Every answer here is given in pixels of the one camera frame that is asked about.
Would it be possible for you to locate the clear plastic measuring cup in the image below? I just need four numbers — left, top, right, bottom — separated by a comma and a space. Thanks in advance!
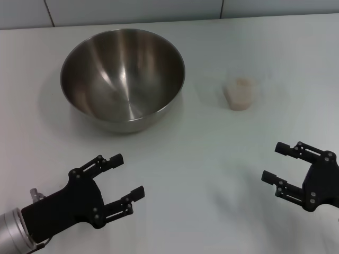
224, 77, 259, 111

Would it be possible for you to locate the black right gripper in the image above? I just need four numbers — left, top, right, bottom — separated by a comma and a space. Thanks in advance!
261, 141, 339, 212

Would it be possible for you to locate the stainless steel mixing bowl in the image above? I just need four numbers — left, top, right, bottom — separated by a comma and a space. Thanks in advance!
60, 28, 186, 133

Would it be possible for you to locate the white uncooked rice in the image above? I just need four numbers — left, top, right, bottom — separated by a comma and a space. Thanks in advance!
228, 78, 253, 111

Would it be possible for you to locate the silver left wrist cable plug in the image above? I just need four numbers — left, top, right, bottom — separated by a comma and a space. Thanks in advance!
30, 187, 45, 204

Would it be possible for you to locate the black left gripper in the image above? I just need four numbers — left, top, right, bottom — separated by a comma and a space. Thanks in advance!
21, 153, 146, 244

